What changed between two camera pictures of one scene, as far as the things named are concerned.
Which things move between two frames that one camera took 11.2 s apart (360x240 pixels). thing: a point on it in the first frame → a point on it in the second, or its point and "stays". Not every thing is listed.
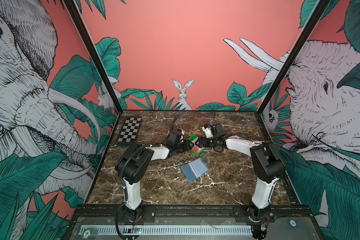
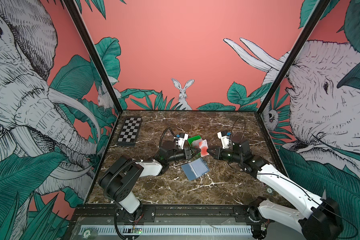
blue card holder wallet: x=195 y=169 stays
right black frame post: x=320 y=7 stays
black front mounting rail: x=181 y=213 stays
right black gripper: x=202 y=142 → x=220 y=153
